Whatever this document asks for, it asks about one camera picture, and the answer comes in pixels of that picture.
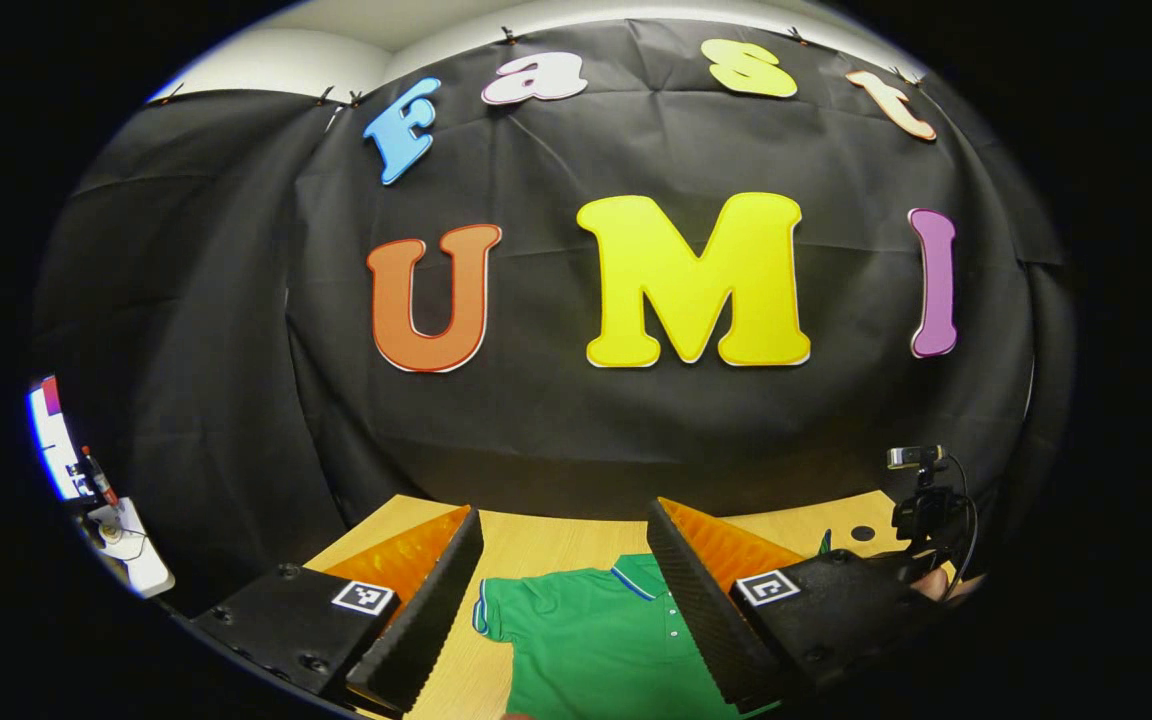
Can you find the bright screen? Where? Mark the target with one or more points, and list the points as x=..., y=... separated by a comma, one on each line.
x=54, y=440

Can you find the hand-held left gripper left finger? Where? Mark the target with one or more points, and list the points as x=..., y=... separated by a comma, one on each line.
x=426, y=610

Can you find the white device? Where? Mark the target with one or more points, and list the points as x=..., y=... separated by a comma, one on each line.
x=134, y=550

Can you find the black table grommet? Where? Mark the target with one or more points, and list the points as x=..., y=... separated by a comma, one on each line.
x=862, y=533

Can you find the green T-shirt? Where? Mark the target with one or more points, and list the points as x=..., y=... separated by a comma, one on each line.
x=586, y=640

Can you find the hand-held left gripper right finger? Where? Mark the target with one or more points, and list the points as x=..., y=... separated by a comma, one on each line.
x=696, y=600

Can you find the black backdrop cloth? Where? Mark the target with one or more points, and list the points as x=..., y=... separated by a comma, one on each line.
x=536, y=420

